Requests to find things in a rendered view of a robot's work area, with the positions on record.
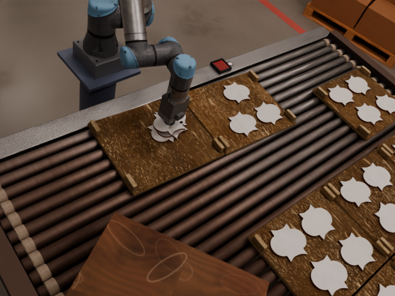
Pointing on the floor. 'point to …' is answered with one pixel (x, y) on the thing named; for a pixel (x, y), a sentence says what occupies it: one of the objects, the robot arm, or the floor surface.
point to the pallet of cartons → (360, 23)
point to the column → (109, 88)
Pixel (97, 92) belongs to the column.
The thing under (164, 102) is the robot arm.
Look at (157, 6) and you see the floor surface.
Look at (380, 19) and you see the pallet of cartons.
